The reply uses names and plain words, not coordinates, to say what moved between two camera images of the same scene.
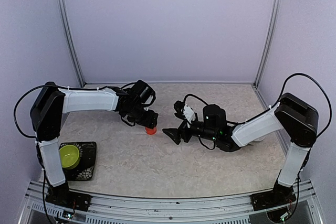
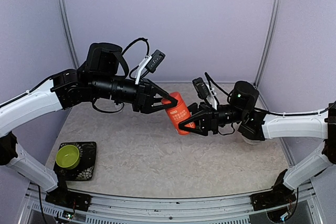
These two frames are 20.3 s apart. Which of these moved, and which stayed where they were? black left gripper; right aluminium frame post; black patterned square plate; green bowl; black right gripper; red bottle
Moved: black right gripper; red bottle; black left gripper
Stayed: right aluminium frame post; green bowl; black patterned square plate
